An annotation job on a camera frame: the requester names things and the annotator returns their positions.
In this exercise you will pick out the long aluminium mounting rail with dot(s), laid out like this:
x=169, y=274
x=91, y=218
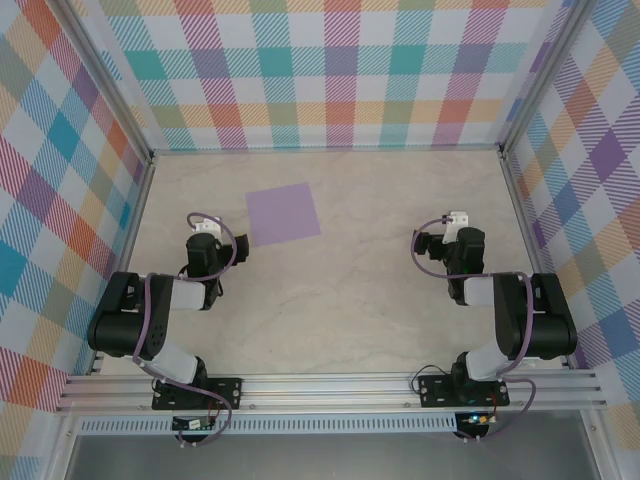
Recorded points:
x=325, y=395

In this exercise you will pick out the aluminium frame leg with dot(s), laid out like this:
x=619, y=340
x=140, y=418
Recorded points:
x=592, y=450
x=59, y=450

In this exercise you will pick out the aluminium frame post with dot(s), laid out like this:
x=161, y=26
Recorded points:
x=545, y=80
x=107, y=85

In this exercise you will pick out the grey metal shelf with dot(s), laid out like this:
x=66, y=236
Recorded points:
x=325, y=460

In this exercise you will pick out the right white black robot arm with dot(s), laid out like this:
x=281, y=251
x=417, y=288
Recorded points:
x=545, y=330

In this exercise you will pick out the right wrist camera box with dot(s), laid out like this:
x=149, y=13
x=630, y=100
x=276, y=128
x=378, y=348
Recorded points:
x=459, y=218

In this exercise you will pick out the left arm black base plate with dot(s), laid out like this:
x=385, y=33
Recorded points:
x=225, y=392

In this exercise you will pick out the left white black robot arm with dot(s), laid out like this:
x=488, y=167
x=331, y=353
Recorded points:
x=120, y=330

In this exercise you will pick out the thin table end rail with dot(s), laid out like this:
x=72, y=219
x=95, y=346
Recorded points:
x=325, y=148

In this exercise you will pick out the aluminium table side rail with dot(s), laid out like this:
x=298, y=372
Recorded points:
x=132, y=225
x=522, y=220

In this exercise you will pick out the purple paper sheet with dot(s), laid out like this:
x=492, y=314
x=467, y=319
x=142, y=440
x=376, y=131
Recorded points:
x=282, y=215

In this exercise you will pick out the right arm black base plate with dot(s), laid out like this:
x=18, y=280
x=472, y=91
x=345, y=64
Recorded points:
x=435, y=392

